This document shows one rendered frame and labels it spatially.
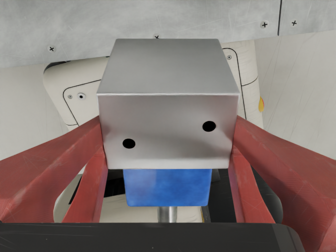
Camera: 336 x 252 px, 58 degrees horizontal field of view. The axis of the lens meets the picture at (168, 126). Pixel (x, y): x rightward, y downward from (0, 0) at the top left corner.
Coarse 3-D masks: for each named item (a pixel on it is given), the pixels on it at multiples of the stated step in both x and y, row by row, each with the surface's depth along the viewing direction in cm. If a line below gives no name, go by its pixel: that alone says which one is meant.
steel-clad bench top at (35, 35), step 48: (0, 0) 23; (48, 0) 23; (96, 0) 23; (144, 0) 23; (192, 0) 23; (240, 0) 24; (288, 0) 24; (0, 48) 26; (48, 48) 26; (96, 48) 26
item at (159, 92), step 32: (128, 64) 12; (160, 64) 12; (192, 64) 12; (224, 64) 12; (96, 96) 10; (128, 96) 10; (160, 96) 10; (192, 96) 10; (224, 96) 10; (128, 128) 11; (160, 128) 11; (192, 128) 11; (224, 128) 11; (128, 160) 12; (160, 160) 12; (192, 160) 12; (224, 160) 12; (128, 192) 15; (160, 192) 15; (192, 192) 15
